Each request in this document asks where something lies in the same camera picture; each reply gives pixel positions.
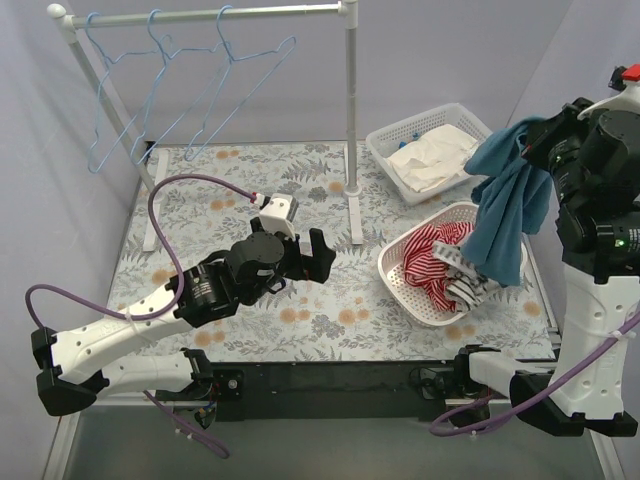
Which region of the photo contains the blue tank top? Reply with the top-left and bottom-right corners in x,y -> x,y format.
461,116 -> 553,286

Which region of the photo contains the blue wire hanger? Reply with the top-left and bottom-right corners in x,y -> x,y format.
119,5 -> 235,166
184,5 -> 297,161
82,10 -> 174,174

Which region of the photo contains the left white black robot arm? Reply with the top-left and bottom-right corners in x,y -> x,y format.
31,229 -> 336,416

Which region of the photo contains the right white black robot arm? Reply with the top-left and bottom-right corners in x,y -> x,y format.
452,98 -> 639,437

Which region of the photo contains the white basket with striped clothes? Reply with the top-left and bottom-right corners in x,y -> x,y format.
378,202 -> 511,327

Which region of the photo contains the red white striped garment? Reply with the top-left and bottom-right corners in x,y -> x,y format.
402,222 -> 474,312

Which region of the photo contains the cream white cloth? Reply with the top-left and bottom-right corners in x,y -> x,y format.
388,124 -> 480,193

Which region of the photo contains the white basket with cream cloth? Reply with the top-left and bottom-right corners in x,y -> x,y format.
365,103 -> 493,205

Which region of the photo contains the floral table mat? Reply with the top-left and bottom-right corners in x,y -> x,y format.
103,142 -> 557,362

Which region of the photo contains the black white striped garment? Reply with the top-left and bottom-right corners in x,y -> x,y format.
432,241 -> 502,313

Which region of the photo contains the white clothes rack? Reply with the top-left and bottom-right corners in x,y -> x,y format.
46,1 -> 364,245

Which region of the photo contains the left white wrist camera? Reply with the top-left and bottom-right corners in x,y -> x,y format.
253,193 -> 299,239

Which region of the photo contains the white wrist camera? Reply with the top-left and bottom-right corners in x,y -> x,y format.
253,193 -> 299,239
577,63 -> 639,120

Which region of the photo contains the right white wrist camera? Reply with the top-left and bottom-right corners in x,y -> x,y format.
577,63 -> 639,120

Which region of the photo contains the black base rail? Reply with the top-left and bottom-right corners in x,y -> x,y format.
213,360 -> 463,421

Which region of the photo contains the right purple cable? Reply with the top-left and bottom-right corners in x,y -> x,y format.
429,309 -> 640,437

